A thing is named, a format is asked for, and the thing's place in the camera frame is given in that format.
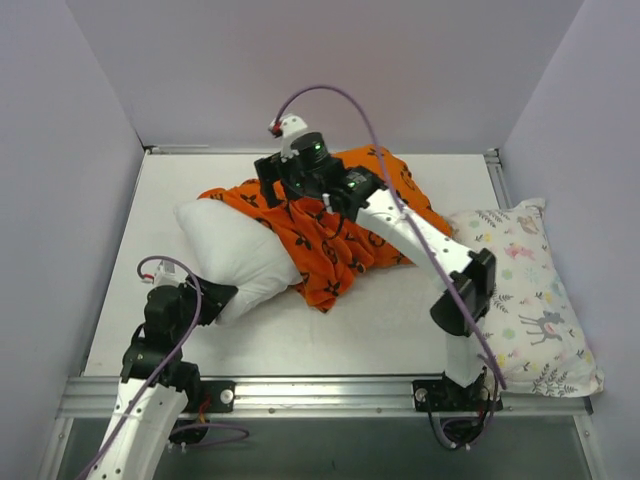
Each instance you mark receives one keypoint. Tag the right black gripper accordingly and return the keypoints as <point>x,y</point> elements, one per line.
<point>270,178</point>

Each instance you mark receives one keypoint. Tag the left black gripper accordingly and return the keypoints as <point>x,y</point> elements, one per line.
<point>215,298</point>

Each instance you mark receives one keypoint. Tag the orange patterned pillowcase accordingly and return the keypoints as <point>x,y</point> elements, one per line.
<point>328,252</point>

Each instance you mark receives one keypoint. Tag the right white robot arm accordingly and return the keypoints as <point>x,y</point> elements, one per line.
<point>371,202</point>

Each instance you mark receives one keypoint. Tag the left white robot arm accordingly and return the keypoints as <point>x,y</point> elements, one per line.
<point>162,400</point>

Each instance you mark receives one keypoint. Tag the white floral animal pillow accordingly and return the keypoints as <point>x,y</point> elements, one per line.
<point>532,329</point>

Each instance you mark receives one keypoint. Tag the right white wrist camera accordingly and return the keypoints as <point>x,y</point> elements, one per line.
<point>287,128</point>

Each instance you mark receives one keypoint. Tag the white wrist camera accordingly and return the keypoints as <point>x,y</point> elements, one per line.
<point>163,274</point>
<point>287,128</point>

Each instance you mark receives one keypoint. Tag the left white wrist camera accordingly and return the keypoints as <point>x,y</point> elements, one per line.
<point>163,274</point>

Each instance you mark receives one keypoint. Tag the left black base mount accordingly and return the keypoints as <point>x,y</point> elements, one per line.
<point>210,396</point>

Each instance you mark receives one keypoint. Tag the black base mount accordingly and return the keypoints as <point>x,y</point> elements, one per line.
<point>443,395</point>
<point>210,396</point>

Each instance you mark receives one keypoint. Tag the aluminium back rail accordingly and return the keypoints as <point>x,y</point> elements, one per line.
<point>177,149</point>

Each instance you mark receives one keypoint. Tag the aluminium rail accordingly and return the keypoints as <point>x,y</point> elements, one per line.
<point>177,149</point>
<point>495,170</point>
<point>316,397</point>

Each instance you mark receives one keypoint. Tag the aluminium front rail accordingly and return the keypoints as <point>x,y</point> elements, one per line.
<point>316,397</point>

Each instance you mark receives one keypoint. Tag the aluminium right side rail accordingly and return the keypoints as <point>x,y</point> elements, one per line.
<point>495,170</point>

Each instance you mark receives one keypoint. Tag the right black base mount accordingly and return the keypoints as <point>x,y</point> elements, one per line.
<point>443,395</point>

